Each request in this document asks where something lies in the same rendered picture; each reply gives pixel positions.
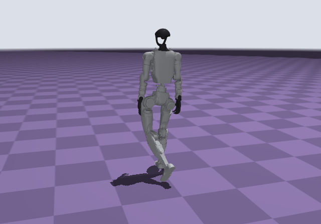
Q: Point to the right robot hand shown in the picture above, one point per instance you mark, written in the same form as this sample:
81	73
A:
178	105

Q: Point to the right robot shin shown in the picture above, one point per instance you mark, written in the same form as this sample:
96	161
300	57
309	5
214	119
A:
163	142

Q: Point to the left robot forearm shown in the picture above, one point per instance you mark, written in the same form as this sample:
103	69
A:
142	88

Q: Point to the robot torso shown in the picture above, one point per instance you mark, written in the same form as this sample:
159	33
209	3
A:
162	71

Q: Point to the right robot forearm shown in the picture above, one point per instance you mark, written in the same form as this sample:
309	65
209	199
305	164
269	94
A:
178	88

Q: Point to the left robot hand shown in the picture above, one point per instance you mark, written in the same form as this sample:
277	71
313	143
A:
139	104

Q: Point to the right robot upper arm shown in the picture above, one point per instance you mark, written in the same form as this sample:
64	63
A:
177	74

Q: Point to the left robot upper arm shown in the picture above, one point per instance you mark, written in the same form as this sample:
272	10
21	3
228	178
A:
147	57

